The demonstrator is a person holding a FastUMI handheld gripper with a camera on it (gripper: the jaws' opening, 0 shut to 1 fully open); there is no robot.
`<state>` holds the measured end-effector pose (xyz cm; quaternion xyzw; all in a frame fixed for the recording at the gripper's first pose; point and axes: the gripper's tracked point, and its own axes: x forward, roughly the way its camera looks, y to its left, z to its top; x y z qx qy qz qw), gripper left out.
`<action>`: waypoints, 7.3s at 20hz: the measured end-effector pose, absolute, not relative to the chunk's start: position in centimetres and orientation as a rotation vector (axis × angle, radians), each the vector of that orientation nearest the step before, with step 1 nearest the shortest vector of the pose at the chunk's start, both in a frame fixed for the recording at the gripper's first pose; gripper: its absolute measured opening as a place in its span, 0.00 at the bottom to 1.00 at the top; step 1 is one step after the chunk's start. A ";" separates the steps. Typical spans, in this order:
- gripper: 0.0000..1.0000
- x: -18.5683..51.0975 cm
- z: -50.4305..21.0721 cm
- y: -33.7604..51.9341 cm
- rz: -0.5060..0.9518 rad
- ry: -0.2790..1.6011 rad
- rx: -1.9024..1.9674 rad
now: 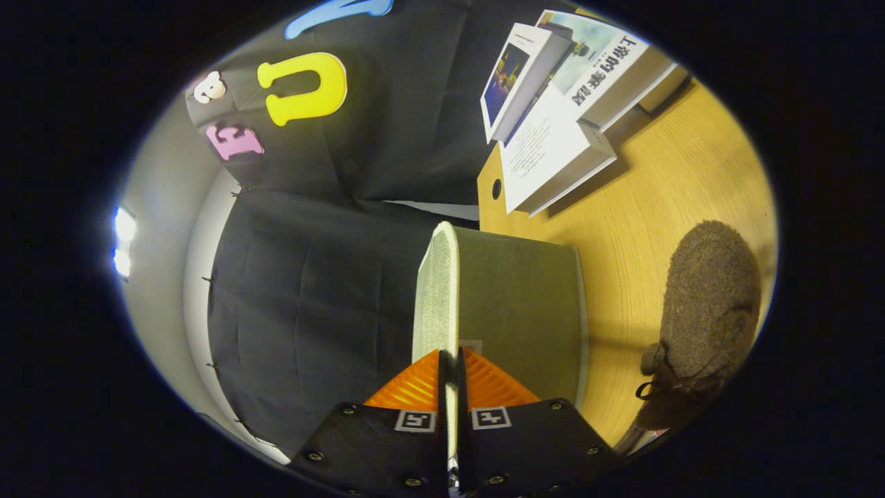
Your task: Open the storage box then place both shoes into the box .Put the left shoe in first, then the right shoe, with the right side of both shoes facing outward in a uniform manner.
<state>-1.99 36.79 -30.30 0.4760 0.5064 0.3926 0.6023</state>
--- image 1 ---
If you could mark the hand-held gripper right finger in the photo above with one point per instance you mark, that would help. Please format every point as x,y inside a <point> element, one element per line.
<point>532,449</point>

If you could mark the brown fuzzy shoe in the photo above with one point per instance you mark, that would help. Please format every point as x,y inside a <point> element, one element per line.
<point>705,304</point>

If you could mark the dark covered book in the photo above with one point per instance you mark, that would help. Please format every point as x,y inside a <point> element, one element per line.
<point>664,90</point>

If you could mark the green fabric storage box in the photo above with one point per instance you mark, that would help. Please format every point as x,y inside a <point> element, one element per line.
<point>518,304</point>

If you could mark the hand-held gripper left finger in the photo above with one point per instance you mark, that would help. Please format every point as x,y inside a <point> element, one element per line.
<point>373,449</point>

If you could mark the book with blue picture cover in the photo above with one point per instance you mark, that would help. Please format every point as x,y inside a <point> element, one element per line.
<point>511,76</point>

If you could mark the white text-covered book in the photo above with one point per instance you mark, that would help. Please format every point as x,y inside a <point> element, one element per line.
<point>543,152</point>

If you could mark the small ceiling light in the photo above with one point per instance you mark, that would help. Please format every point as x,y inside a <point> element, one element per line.
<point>124,225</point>

